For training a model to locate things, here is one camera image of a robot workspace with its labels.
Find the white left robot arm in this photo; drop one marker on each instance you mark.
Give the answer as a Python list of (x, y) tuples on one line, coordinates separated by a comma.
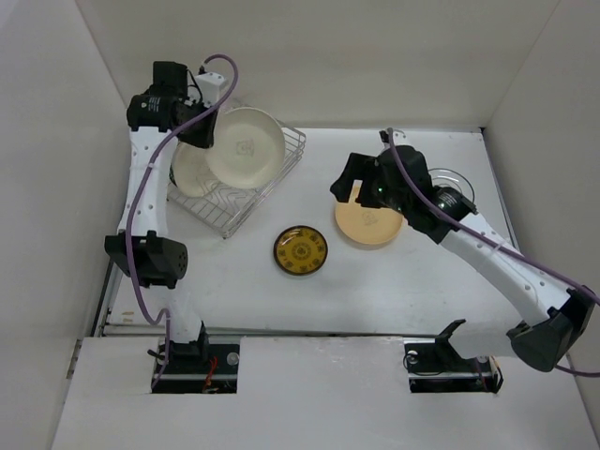
[(141, 246)]

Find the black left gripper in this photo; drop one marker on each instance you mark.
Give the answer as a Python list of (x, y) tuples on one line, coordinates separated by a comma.
[(205, 140)]

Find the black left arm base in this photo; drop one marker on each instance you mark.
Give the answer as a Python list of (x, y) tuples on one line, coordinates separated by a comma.
[(209, 369)]

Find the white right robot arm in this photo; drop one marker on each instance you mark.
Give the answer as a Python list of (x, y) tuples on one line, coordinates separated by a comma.
[(554, 311)]

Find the white plate black rim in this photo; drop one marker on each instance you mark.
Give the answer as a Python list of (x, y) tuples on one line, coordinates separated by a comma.
[(461, 185)]

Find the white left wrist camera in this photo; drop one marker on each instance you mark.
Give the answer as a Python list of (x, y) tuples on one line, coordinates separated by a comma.
[(212, 86)]

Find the cream plate square logo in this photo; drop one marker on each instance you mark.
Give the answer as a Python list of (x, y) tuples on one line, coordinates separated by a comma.
[(249, 148)]

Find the yellow bear plate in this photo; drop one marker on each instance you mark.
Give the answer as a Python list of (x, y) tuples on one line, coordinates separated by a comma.
[(367, 226)]

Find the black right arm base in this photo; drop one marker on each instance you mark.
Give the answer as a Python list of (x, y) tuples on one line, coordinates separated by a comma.
[(435, 367)]

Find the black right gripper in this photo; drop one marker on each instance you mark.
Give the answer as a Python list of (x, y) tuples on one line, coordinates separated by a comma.
[(362, 167)]

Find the yellow patterned plate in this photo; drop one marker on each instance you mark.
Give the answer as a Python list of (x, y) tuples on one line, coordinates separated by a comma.
[(300, 250)]

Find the clear wire dish rack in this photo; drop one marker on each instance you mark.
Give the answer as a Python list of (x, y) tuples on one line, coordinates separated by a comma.
[(226, 208)]

